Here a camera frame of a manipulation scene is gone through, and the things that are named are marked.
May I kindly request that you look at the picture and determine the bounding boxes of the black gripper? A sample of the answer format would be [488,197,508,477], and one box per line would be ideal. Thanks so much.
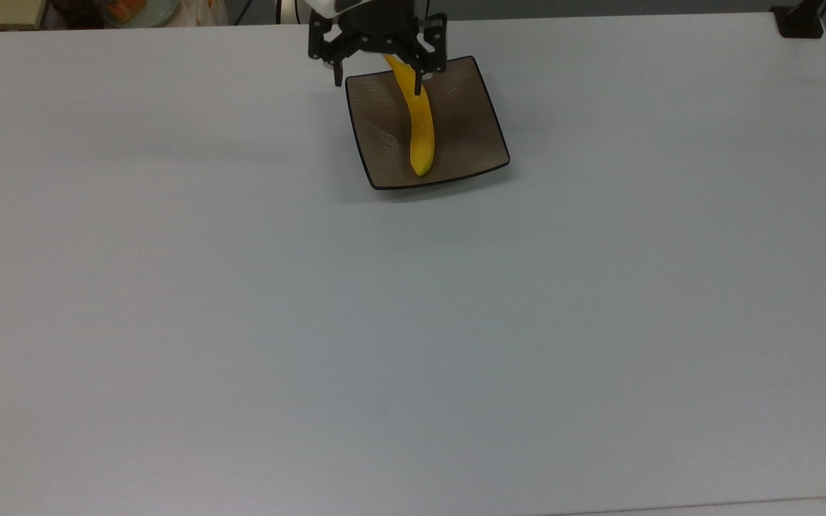
[308,0,450,97]

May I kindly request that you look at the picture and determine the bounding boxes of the yellow banana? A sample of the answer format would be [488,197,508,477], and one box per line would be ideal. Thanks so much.
[383,54,436,178]

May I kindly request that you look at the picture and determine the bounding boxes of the brown square ceramic plate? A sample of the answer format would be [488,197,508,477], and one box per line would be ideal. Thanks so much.
[344,55,511,191]

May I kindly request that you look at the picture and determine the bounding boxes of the translucent plastic bag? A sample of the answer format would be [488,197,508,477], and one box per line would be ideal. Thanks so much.
[178,0,230,27]

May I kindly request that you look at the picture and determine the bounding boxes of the pale green bowl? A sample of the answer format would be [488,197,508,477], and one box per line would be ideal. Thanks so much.
[101,0,179,29]

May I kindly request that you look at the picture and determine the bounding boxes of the orange food pieces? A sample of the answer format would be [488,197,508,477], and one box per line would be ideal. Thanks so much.
[108,0,149,22]

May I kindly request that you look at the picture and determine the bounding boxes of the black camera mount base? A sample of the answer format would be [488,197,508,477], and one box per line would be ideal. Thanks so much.
[770,0,826,39]

